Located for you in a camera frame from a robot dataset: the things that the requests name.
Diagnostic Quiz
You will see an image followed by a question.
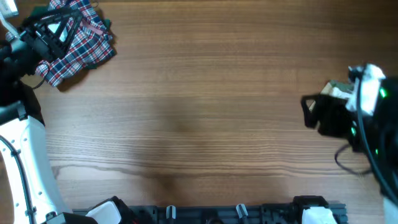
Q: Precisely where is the light blue striped cloth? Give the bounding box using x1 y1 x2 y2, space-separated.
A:
48 22 68 42

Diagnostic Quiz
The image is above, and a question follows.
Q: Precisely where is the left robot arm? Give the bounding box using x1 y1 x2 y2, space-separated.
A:
1 1 139 223

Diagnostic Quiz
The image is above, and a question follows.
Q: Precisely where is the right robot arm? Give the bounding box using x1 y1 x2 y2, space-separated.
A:
300 78 397 223

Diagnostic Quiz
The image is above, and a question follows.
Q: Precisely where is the beige white crumpled garment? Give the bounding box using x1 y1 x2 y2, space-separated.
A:
316 80 354 105

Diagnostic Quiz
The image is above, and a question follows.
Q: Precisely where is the plaid red blue cloth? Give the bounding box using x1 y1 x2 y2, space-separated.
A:
1 0 115 88

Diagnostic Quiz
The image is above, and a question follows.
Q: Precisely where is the dark green folded cloth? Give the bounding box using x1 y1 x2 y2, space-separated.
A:
30 4 111 70

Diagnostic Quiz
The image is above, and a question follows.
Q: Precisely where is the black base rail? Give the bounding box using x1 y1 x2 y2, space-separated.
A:
70 202 348 224

